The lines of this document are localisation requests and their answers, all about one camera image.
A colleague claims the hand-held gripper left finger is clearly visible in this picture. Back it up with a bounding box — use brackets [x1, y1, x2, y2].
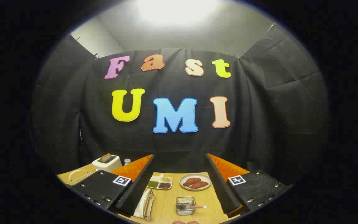
[70, 154, 155, 218]

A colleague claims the white divided dish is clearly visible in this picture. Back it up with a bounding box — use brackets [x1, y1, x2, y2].
[147, 174, 173, 190]

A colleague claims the clear square glass basket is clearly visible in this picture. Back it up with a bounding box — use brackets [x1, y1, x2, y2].
[176, 196, 197, 216]

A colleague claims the spoon with white-tipped handle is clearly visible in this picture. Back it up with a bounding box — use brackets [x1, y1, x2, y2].
[177, 204, 207, 210]

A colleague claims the white toaster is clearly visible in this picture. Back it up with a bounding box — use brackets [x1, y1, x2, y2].
[92, 155, 122, 172]

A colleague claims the raw red meat piece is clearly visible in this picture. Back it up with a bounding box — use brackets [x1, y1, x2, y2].
[183, 177, 201, 187]
[188, 181, 209, 189]

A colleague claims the white drip tray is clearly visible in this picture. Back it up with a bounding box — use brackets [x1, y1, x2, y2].
[134, 190, 149, 218]

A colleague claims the white wire dish rack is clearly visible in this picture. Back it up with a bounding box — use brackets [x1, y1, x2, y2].
[68, 169, 155, 222]

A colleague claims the black backdrop cloth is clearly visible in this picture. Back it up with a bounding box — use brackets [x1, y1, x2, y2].
[31, 26, 330, 175]

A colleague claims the beige round meat plate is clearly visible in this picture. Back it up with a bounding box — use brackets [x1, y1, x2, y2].
[179, 173, 212, 191]

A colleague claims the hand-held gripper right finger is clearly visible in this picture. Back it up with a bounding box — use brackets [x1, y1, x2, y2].
[204, 153, 292, 218]

